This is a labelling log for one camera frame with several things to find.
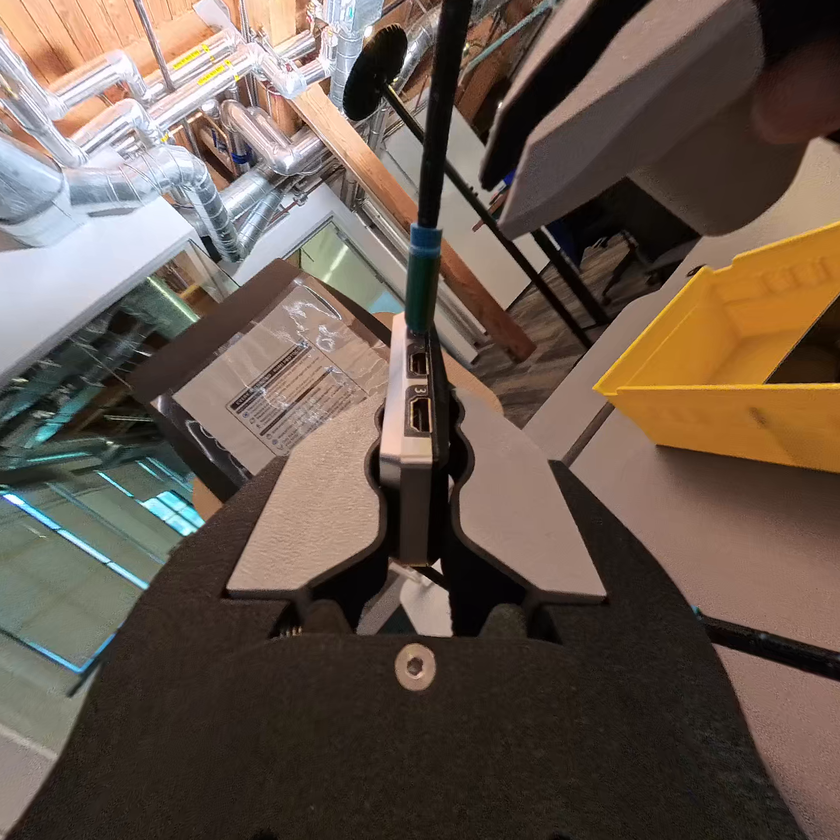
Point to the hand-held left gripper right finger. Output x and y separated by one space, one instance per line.
525 525

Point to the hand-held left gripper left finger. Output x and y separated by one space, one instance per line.
302 525

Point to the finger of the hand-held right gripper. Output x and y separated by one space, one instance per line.
656 98

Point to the silver hdmi hub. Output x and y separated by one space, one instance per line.
413 499

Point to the yellow plastic bin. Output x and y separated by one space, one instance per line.
689 420

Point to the spiral duct elbow run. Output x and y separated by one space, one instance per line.
197 190

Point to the person's right hand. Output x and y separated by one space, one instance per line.
800 105

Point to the wooden ceiling beam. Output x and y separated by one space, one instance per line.
394 197

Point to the black round disc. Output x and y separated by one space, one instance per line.
374 72

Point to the black bin divider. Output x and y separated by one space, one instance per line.
814 358

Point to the silver insulated pipes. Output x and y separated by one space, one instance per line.
111 79

